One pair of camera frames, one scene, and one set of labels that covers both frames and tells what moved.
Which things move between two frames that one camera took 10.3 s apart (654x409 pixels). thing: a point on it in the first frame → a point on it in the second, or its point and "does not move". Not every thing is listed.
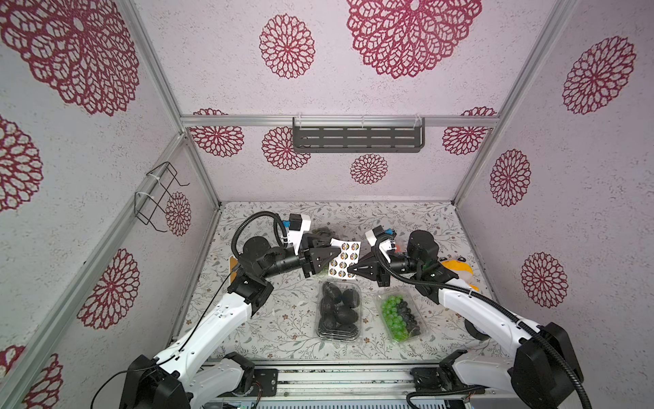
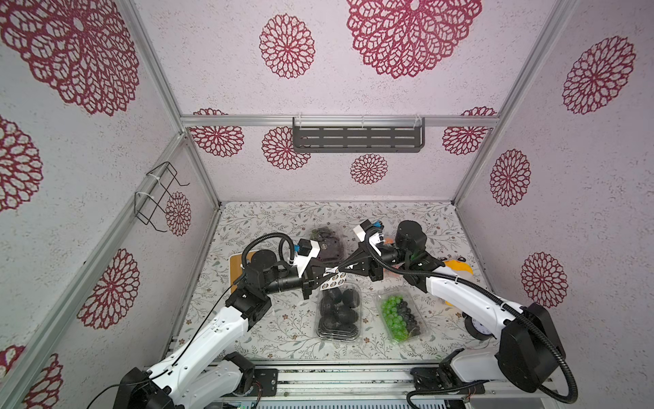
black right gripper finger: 369,271 does not move
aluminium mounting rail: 336,383 does not move
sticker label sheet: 348,256 → 336,280
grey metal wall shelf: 358,138 does not move
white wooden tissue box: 233,264 does not move
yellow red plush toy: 464,271 does not move
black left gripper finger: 324,255 → 318,273
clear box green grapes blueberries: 401,315 does not move
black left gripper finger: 318,265 → 318,283
